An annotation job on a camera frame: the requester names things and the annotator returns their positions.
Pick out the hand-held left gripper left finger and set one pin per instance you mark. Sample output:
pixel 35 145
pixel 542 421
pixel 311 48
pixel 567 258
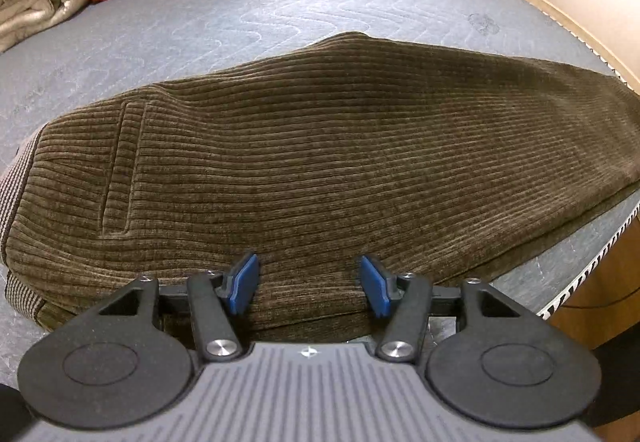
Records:
pixel 245 279

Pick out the wooden bed frame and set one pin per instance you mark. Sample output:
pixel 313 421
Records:
pixel 595 282

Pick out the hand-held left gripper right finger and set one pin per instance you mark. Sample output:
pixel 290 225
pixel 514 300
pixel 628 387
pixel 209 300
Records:
pixel 374 282

